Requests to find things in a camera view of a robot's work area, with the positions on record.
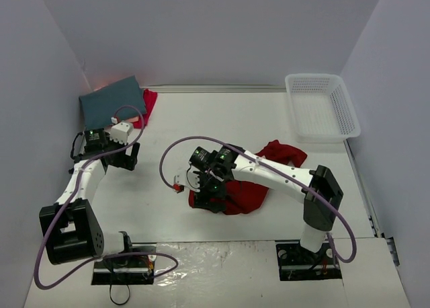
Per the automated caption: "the red t shirt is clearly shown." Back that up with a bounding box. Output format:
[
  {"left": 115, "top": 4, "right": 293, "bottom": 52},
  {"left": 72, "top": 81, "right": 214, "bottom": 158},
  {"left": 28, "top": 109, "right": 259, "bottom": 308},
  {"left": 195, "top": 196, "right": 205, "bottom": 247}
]
[
  {"left": 133, "top": 89, "right": 158, "bottom": 128},
  {"left": 209, "top": 140, "right": 308, "bottom": 215}
]

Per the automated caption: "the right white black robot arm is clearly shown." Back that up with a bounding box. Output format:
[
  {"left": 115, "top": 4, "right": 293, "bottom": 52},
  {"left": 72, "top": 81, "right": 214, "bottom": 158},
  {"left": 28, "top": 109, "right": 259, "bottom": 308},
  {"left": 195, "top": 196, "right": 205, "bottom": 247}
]
[{"left": 184, "top": 146, "right": 343, "bottom": 263}]

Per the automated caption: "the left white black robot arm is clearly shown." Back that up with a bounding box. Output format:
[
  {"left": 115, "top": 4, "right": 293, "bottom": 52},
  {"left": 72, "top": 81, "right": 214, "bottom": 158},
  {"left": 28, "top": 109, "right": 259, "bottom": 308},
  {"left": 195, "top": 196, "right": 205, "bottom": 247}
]
[{"left": 39, "top": 122, "right": 140, "bottom": 266}]

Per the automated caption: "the folded teal t shirt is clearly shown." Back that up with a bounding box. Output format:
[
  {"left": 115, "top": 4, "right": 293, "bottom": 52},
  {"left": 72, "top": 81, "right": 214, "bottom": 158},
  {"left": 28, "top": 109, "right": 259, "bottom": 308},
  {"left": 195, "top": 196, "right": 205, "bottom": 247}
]
[{"left": 79, "top": 76, "right": 147, "bottom": 130}]

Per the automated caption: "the folded red t shirt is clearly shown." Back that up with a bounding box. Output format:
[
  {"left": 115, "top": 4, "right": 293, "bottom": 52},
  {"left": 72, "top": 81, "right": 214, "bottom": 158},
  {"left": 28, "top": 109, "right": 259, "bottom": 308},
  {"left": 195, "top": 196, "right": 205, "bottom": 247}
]
[{"left": 133, "top": 89, "right": 158, "bottom": 128}]

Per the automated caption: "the white plastic basket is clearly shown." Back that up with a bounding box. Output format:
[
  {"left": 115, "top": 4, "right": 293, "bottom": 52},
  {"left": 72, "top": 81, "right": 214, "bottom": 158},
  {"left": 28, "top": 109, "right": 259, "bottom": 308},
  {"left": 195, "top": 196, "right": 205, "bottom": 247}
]
[{"left": 285, "top": 73, "right": 361, "bottom": 143}]

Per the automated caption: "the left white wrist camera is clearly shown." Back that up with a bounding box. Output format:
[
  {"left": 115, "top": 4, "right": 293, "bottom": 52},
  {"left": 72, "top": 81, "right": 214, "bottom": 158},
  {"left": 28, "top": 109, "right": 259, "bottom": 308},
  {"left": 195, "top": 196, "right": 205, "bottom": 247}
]
[{"left": 109, "top": 122, "right": 133, "bottom": 145}]

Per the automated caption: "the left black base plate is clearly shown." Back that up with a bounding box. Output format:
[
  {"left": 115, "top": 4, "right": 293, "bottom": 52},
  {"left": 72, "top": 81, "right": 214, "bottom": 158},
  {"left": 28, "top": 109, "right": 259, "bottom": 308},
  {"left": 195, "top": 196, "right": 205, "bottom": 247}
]
[{"left": 91, "top": 243, "right": 157, "bottom": 286}]

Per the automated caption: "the thin black cable loop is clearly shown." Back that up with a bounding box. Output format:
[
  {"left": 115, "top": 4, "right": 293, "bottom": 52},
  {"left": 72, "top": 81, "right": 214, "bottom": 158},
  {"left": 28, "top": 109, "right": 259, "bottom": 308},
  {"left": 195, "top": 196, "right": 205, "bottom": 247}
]
[{"left": 110, "top": 280, "right": 131, "bottom": 306}]

